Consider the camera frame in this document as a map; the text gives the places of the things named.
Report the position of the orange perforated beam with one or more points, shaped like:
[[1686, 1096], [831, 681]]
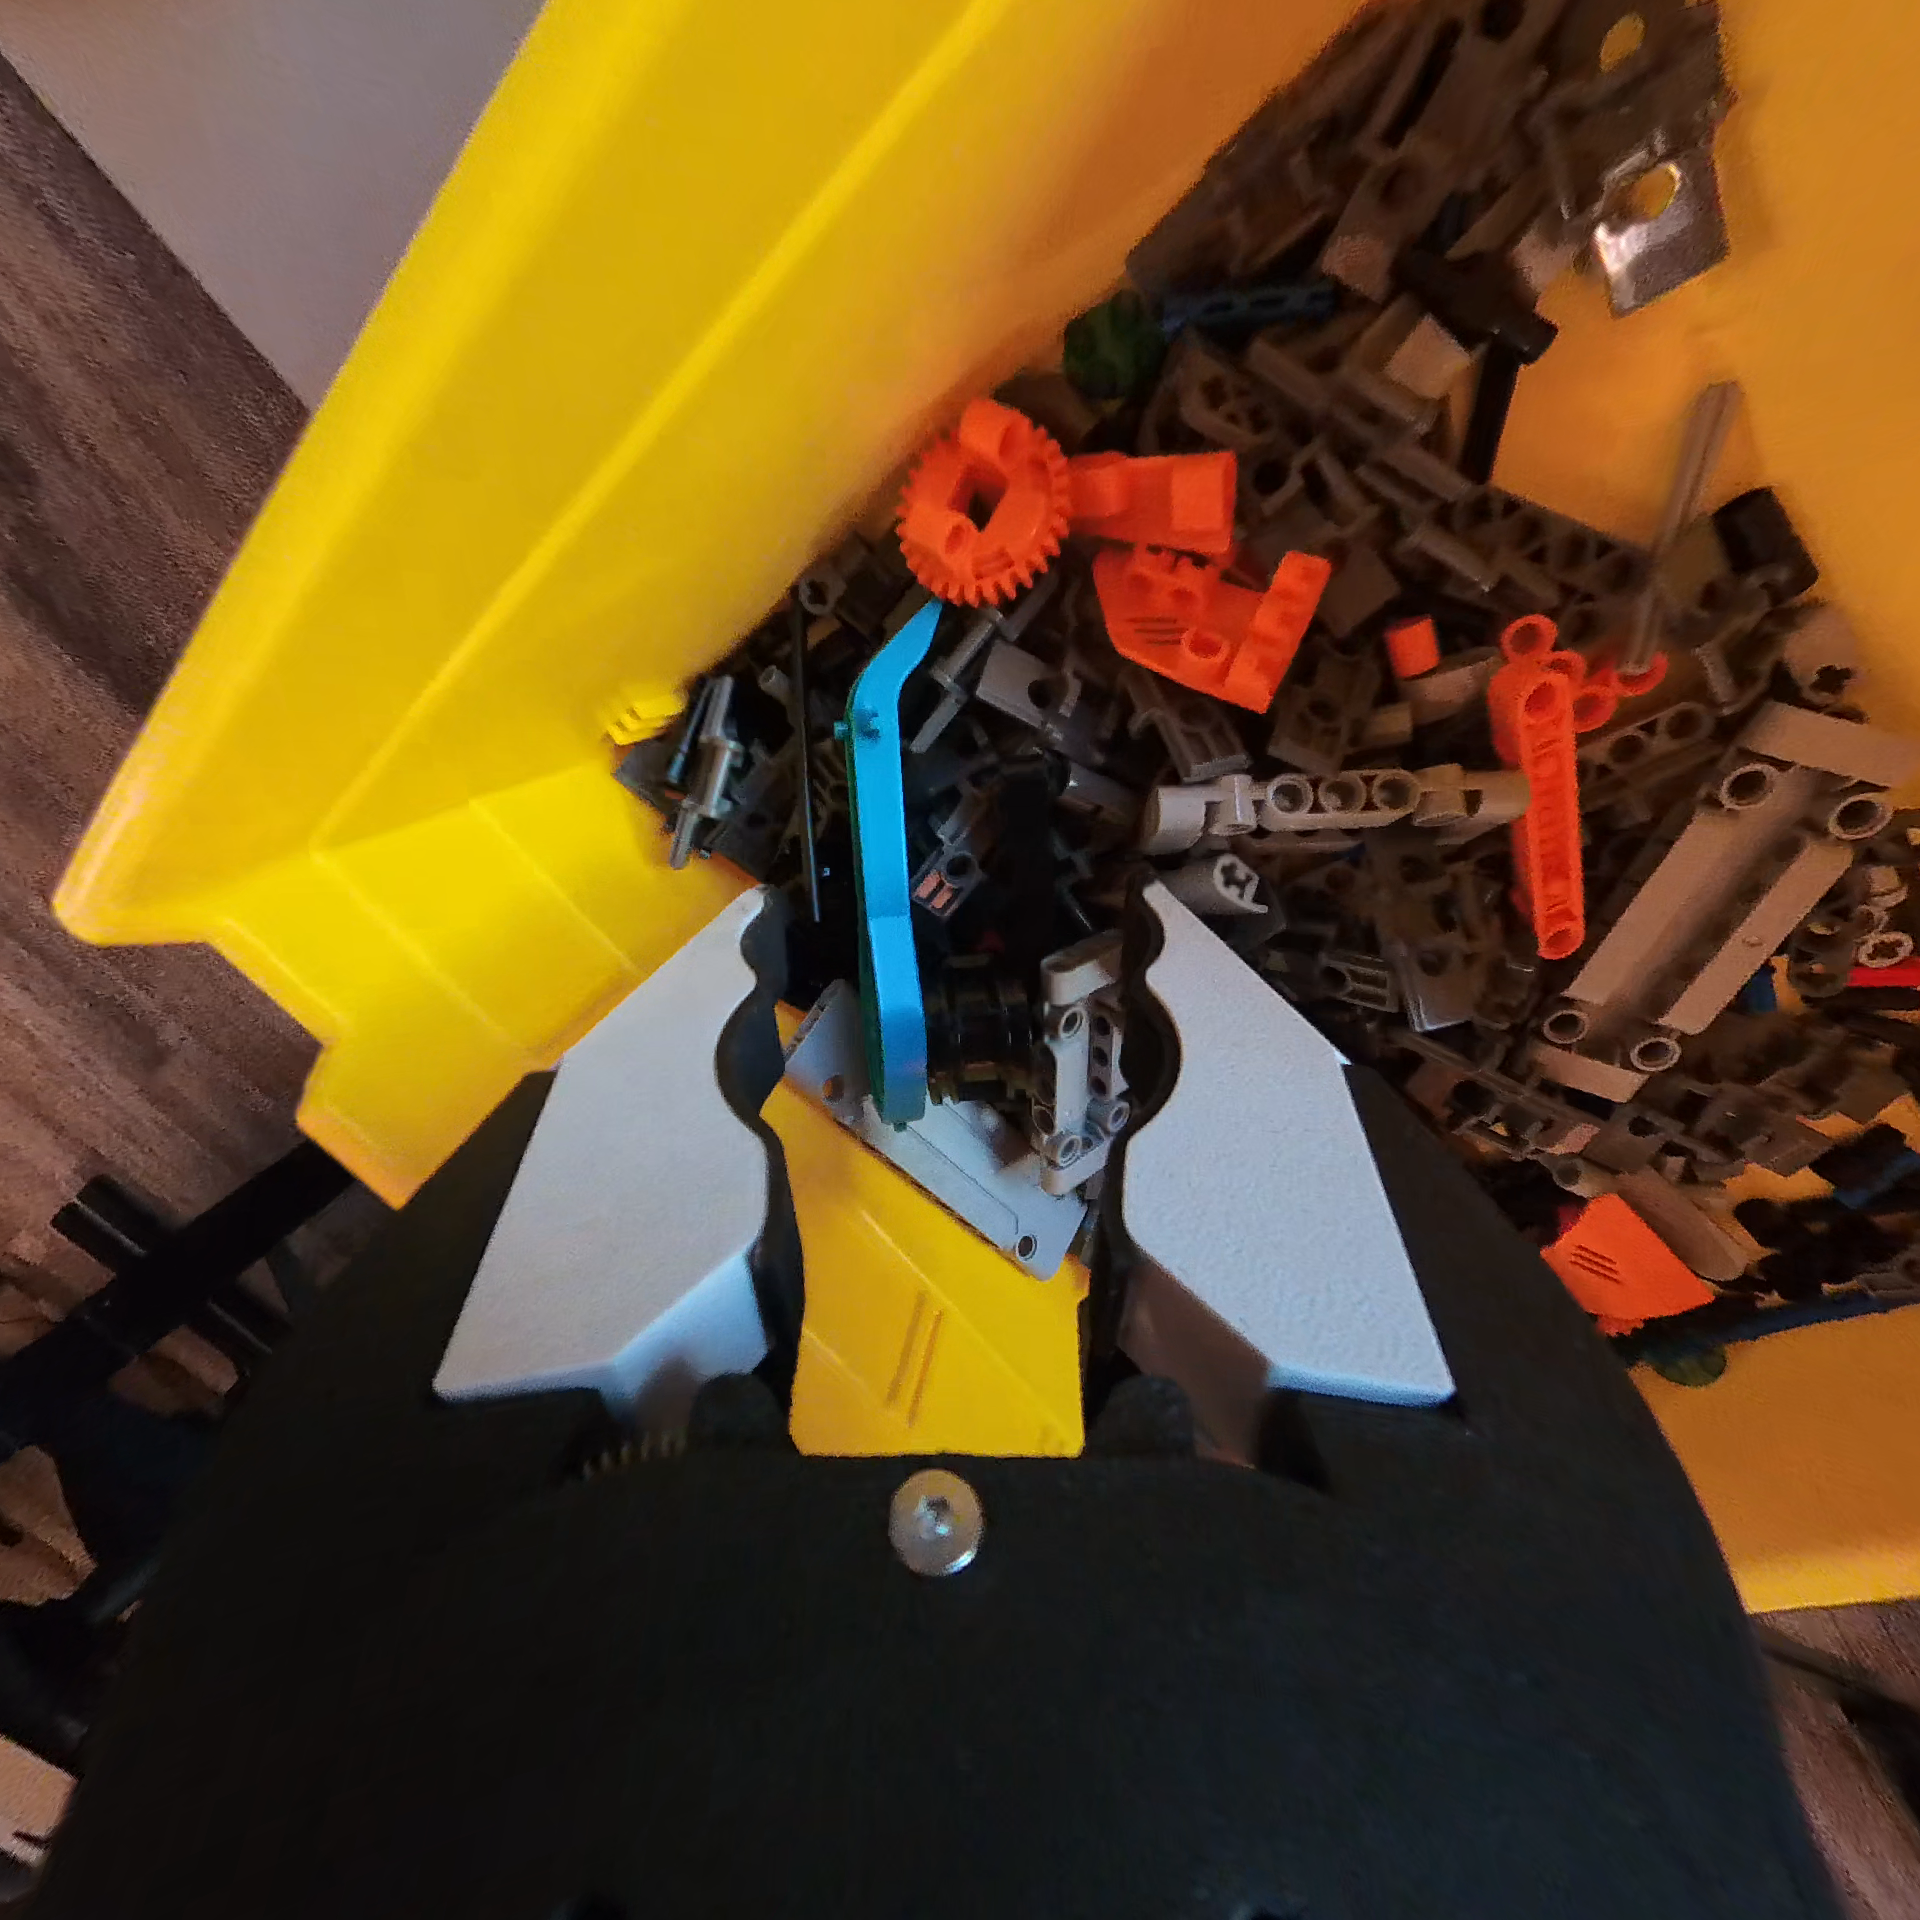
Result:
[[1546, 810]]

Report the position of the blue brick separator tool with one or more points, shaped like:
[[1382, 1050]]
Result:
[[886, 839]]

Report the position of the orange round connector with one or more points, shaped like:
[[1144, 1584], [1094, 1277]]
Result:
[[982, 503]]

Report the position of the yellow plastic parts bin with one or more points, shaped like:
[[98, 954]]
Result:
[[601, 373]]

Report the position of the orange vented panel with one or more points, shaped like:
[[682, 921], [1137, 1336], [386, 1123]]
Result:
[[1619, 1260], [1201, 628]]

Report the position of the orange connector block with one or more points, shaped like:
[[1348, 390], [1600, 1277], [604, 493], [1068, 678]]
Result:
[[1155, 503]]

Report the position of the black wheel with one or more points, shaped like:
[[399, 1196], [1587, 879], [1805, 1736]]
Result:
[[982, 1033]]

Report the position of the light grey perforated beam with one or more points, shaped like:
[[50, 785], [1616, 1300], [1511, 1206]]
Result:
[[1089, 1072]]

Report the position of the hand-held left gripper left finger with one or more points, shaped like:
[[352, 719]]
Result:
[[629, 1201]]

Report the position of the light grey axle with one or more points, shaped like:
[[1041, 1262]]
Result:
[[1689, 509]]

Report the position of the light grey panel plate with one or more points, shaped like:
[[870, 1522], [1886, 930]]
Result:
[[944, 1169]]

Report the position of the pile of dark building parts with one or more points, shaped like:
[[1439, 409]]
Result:
[[1349, 452]]

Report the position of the orange triple pin connector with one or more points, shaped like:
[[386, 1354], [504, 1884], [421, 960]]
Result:
[[1596, 683]]

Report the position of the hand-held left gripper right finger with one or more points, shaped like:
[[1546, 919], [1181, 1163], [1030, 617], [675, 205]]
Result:
[[1276, 1201]]

